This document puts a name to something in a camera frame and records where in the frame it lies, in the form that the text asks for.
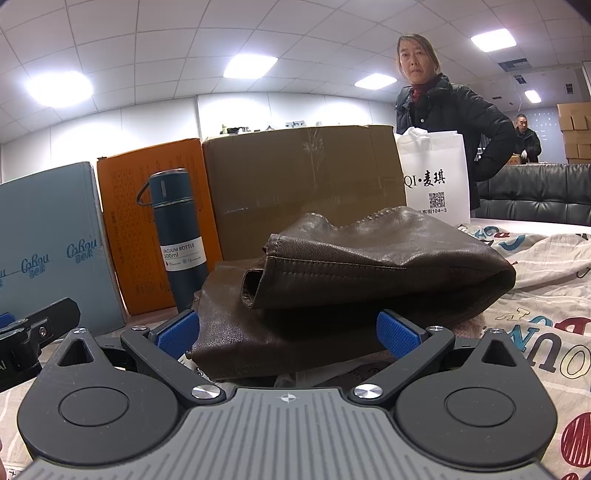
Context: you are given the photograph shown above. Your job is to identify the orange cardboard box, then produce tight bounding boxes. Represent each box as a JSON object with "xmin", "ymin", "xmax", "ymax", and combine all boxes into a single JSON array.
[{"xmin": 96, "ymin": 138, "xmax": 223, "ymax": 317}]

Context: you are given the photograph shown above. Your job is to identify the large brown cardboard box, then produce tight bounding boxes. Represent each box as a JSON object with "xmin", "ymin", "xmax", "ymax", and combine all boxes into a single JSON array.
[{"xmin": 202, "ymin": 124, "xmax": 408, "ymax": 262}]

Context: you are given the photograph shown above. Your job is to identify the dark blue vacuum bottle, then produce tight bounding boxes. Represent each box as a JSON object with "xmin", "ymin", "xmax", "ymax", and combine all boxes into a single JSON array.
[{"xmin": 136, "ymin": 169, "xmax": 209, "ymax": 313}]

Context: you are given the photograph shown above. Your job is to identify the brown leather jacket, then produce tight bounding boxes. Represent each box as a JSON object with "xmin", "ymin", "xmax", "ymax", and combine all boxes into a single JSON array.
[{"xmin": 187, "ymin": 205, "xmax": 517, "ymax": 381}]

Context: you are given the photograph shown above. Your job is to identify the light blue cardboard box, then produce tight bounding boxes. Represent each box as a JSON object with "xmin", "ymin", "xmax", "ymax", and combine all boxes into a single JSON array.
[{"xmin": 0, "ymin": 161, "xmax": 126, "ymax": 334}]

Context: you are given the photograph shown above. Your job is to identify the stack of brown cardboard boxes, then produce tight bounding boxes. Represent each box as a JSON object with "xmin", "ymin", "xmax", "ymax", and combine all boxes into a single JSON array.
[{"xmin": 556, "ymin": 102, "xmax": 591, "ymax": 165}]

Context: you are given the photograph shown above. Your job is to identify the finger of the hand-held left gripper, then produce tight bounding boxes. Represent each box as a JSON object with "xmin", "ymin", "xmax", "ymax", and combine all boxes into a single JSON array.
[
  {"xmin": 17, "ymin": 296, "xmax": 82, "ymax": 346},
  {"xmin": 0, "ymin": 312, "xmax": 29, "ymax": 341}
]

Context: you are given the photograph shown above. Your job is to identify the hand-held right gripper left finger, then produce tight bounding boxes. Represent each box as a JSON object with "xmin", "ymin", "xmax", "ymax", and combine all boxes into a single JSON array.
[{"xmin": 50, "ymin": 308, "xmax": 227, "ymax": 409}]

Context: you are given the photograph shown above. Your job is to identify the white tote bag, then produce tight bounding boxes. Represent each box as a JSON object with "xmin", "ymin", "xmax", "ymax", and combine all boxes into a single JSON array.
[{"xmin": 394, "ymin": 128, "xmax": 472, "ymax": 227}]

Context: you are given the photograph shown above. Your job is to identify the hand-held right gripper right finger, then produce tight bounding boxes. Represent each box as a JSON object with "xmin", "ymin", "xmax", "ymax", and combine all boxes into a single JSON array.
[{"xmin": 348, "ymin": 311, "xmax": 533, "ymax": 408}]

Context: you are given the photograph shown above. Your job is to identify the black leather sofa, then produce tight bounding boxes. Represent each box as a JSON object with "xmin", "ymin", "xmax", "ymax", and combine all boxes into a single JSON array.
[{"xmin": 475, "ymin": 162, "xmax": 591, "ymax": 227}]

